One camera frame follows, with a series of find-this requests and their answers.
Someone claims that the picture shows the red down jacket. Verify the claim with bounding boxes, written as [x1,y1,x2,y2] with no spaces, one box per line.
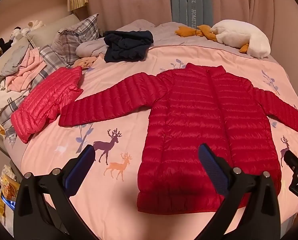
[59,63,298,215]

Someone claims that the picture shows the pink clothes pile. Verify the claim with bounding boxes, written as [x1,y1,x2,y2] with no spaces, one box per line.
[0,45,46,92]

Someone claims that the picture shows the snack bags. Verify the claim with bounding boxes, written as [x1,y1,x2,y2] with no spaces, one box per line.
[0,165,20,223]

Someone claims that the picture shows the pink deer print duvet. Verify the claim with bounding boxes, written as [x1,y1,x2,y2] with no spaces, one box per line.
[8,20,298,239]

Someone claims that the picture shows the pink-red folded down jacket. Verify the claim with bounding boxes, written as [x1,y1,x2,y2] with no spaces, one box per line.
[11,66,83,144]

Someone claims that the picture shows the orange small cloth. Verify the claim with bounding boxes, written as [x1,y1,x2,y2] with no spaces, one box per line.
[72,56,97,70]

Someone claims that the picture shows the plaid pillow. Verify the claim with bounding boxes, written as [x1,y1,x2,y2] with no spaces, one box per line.
[31,14,99,88]

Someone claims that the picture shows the white goose plush toy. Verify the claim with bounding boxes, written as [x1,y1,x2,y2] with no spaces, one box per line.
[174,19,271,60]

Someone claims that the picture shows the grey folded blanket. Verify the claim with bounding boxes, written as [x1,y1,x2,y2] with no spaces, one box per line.
[76,38,108,58]

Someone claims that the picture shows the pink curtain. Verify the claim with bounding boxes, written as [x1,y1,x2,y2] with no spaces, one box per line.
[88,0,298,53]

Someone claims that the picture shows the beige headboard cushion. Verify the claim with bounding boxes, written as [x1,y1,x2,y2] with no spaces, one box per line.
[26,14,80,48]

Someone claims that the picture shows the navy blue garment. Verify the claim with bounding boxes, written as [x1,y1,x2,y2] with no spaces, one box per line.
[103,30,154,63]

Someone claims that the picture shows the small plush toys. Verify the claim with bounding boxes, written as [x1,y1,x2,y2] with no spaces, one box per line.
[10,20,45,43]

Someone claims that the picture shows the blue-grey curtain panel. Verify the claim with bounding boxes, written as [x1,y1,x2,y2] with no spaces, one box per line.
[170,0,213,28]

